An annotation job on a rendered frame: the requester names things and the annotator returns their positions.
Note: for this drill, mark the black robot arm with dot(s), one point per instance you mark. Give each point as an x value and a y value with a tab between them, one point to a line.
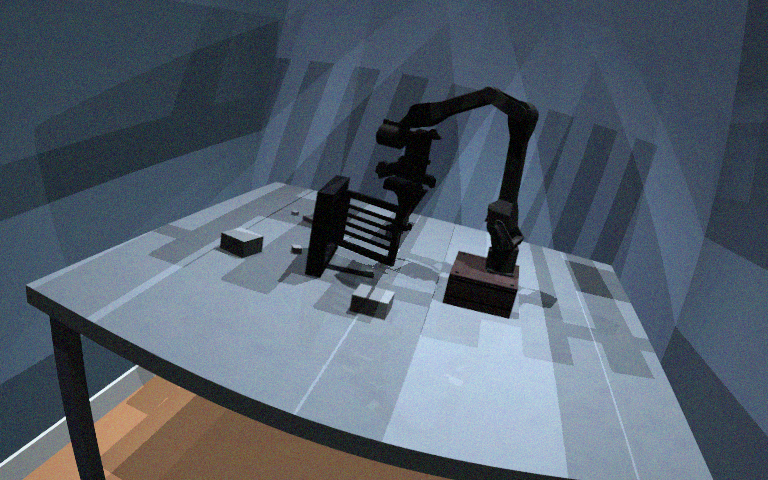
502	215

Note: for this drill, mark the black slotted rack door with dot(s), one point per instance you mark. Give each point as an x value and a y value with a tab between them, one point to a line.
328	228

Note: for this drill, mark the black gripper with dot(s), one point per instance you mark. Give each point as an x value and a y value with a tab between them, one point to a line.
407	184

